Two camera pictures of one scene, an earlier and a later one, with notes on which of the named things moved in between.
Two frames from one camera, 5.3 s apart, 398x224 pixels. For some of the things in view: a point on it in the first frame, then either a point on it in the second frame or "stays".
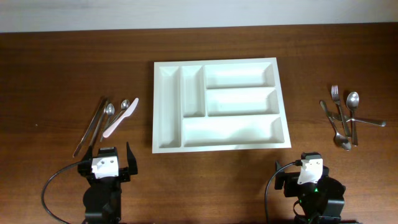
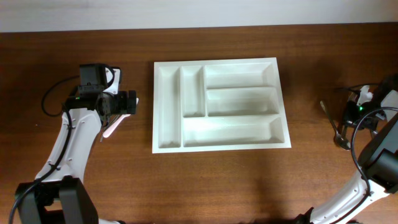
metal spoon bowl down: (339, 139) stays
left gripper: (124, 172) → (123, 108)
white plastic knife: (127, 112) stays
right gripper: (290, 180) → (349, 119)
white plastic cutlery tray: (218, 104) stays
